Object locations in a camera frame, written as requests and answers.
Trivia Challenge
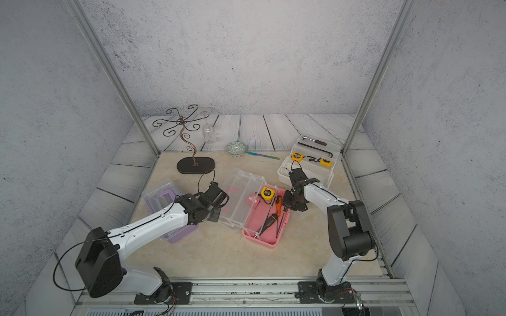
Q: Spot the yellow tape measure pink box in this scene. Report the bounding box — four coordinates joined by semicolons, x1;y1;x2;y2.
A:
260;186;276;203

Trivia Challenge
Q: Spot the white toolbox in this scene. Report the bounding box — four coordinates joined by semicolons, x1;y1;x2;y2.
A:
278;134;341;187

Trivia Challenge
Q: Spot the black orange screwdriver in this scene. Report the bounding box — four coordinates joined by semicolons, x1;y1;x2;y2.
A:
260;213;278;235

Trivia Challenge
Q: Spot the yellow tape measure left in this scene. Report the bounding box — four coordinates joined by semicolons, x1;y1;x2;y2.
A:
291;151;304;162

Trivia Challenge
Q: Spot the left aluminium frame post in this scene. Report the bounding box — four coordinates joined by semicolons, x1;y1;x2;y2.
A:
65;0;161;158

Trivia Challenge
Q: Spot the right aluminium frame post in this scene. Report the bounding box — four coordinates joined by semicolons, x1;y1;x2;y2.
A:
341;0;416;156

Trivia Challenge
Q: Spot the long black hex key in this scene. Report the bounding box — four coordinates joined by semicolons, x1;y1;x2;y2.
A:
298;142;333;158

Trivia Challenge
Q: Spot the aluminium frame post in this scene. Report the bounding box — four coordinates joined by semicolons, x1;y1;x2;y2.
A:
341;0;416;156
65;0;161;158

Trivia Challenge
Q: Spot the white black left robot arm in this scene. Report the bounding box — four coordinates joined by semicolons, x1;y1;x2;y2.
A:
75;182;230;305

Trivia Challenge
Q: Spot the clear glass bottle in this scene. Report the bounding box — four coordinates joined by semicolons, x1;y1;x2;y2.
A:
202;111;217;144

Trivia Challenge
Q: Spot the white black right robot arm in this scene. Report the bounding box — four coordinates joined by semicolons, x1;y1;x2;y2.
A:
283;167;377;303

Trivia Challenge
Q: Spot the brown metal jewelry stand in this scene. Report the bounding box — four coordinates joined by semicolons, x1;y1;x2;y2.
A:
152;104;216;175

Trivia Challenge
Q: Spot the purple toolbox with clear lid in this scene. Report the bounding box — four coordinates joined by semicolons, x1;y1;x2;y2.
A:
142;180;198;244

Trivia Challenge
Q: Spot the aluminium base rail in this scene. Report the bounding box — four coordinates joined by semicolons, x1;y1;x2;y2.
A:
72;277;419;315

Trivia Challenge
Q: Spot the orange handle screwdriver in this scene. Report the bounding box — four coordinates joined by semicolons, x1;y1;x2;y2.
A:
275;195;283;217

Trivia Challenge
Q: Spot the pink toolbox with clear lid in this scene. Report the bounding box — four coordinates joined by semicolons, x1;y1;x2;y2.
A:
219;169;291;248

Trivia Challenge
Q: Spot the teal pen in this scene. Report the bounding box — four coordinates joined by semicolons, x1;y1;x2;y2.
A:
245;151;280;160

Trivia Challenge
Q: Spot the black silver ratchet tool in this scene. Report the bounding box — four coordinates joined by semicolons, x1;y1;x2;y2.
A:
302;136;327;146

